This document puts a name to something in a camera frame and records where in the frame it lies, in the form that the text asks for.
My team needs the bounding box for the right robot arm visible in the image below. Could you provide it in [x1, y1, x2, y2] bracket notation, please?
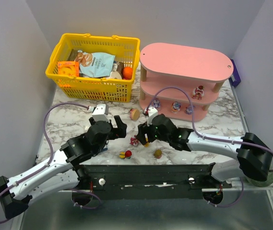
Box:
[136, 114, 273, 182]

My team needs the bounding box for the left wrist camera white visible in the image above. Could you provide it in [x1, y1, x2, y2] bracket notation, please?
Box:
[89, 104, 109, 122]

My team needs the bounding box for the pink strawberry bear toy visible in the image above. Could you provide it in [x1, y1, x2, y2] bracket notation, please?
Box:
[192, 85, 204, 100]

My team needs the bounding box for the small purple bunny toy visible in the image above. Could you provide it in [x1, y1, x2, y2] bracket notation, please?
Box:
[185, 105, 195, 115]

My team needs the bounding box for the yellow plastic shopping basket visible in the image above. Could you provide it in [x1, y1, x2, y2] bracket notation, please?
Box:
[45, 33, 140, 103]

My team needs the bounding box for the pink three-tier shelf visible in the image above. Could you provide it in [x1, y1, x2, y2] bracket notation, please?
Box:
[139, 43, 234, 122]

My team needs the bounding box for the purple bunny donut toy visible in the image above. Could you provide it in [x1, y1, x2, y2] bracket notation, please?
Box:
[151, 98, 161, 111]

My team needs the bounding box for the orange snack box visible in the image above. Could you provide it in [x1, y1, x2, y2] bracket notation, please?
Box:
[57, 61, 79, 77]

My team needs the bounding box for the light blue snack bag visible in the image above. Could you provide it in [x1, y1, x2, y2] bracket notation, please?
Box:
[75, 50, 115, 78]

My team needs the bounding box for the orange fruit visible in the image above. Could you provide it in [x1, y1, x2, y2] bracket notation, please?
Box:
[122, 67, 133, 80]

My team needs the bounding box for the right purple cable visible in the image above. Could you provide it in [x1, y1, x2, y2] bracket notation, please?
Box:
[143, 86, 273, 172]

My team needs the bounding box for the purple cable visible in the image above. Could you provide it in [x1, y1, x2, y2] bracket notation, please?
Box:
[143, 86, 273, 172]
[0, 102, 94, 225]

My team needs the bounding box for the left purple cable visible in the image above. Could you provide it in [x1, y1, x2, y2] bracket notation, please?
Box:
[0, 102, 94, 225]

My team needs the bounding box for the strawberry tart toy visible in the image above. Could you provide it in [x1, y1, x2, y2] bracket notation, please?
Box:
[130, 108, 140, 121]

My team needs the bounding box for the green textured ball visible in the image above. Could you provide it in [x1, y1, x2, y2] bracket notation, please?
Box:
[246, 172, 273, 187]

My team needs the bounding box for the purple box behind shelf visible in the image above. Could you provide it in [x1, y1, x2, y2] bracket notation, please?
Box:
[229, 59, 241, 87]

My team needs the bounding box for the red yellow mushroom toy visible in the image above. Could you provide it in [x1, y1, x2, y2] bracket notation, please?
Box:
[119, 150, 132, 159]

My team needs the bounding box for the yellow duck toy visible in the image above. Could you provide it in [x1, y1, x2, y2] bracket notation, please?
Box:
[144, 134, 149, 147]

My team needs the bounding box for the black mounting rail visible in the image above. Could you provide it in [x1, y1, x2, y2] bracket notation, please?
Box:
[75, 164, 232, 200]

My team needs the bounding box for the purple bunny cup toy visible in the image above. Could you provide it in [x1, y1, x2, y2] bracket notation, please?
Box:
[171, 102, 181, 113]

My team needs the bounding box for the olive brown round toy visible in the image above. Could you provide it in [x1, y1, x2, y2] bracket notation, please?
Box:
[154, 149, 163, 159]

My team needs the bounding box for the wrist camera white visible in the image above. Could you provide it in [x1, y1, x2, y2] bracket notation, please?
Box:
[89, 104, 109, 122]
[143, 106, 158, 126]

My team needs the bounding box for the white round container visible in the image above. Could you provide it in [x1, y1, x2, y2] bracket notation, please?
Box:
[107, 71, 122, 80]

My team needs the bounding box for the dark brown packet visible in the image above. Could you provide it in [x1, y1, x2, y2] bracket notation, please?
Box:
[67, 49, 78, 61]

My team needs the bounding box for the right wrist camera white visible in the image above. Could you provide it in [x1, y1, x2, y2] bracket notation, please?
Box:
[143, 106, 158, 126]

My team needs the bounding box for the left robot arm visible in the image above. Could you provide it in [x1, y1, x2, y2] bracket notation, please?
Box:
[0, 115, 127, 219]

